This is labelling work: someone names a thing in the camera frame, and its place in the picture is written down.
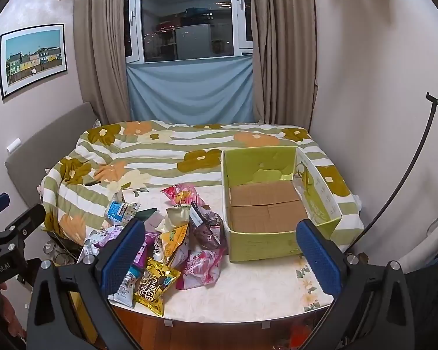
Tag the white wall switch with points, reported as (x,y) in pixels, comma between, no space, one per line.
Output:
(13,146)

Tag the cream and orange chip bag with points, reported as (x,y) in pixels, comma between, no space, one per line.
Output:
(175,244)

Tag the blue and white wrapper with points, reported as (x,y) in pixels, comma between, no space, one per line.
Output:
(118,211)

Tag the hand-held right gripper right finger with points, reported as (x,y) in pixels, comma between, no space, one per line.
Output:
(319,259)

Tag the framed wall poster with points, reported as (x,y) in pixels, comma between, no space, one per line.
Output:
(33,58)

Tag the dark maroon wrapper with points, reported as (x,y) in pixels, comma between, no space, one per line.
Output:
(204,233)

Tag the pile of snack packets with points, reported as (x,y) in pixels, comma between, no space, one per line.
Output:
(155,284)

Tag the pink striped wrapper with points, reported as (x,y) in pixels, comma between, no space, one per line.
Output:
(179,191)

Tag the grey headboard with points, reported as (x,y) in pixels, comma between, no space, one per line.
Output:
(40,146)

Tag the dark green wrapper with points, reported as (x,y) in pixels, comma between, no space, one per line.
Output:
(148,214)

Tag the person's left hand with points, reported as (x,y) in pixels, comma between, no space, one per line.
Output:
(14,317)

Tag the blue cloth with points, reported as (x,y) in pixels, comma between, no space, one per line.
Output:
(189,91)

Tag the purple wrapper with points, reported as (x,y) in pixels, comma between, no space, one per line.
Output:
(107,238)

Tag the green cardboard box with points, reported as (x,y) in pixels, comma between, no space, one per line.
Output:
(262,244)

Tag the floral striped blanket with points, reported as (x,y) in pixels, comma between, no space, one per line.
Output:
(149,153)

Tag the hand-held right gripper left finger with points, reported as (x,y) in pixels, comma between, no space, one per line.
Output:
(122,259)

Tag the window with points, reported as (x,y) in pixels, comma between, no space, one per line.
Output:
(189,18)

